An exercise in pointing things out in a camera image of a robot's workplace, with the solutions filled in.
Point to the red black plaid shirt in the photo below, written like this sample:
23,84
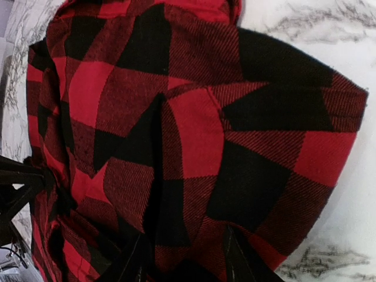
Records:
164,118

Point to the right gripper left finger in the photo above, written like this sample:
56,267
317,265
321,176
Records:
133,262

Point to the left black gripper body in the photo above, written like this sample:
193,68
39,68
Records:
20,184

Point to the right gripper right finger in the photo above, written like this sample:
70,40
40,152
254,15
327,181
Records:
243,263

